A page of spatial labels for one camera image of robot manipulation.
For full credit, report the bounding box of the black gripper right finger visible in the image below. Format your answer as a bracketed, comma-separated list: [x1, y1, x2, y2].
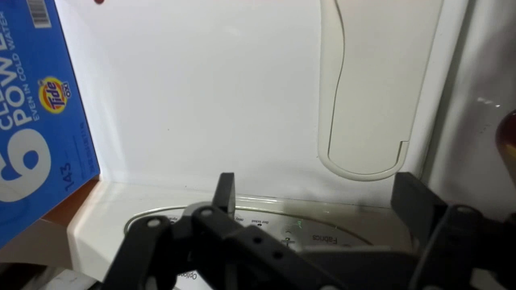
[388, 170, 516, 290]

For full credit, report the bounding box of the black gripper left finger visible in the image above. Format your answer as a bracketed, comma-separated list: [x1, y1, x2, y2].
[99, 170, 348, 290]

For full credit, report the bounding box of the white washer with basket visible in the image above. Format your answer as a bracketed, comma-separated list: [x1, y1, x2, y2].
[423, 0, 516, 222]

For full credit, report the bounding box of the brown bottle black cap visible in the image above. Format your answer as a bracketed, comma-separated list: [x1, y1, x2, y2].
[494, 107, 516, 185]

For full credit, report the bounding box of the white washer with detergent box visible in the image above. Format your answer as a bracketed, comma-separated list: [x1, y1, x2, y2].
[53, 0, 473, 283]

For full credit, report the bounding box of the blue Tide detergent box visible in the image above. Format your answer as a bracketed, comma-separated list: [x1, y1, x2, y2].
[0, 0, 101, 249]

